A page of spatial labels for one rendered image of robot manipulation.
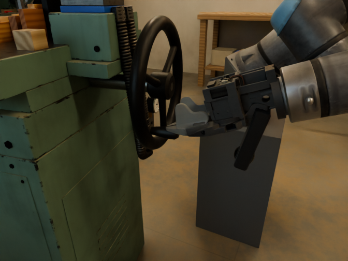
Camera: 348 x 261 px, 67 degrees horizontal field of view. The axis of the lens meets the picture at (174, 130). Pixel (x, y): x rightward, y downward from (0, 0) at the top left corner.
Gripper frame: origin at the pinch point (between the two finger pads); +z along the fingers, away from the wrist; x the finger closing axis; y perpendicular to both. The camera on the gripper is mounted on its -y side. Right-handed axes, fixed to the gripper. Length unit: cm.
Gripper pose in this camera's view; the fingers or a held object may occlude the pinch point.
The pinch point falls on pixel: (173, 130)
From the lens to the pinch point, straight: 50.4
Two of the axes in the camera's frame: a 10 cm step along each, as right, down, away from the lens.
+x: -2.9, 4.2, -8.6
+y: -3.2, -8.9, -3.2
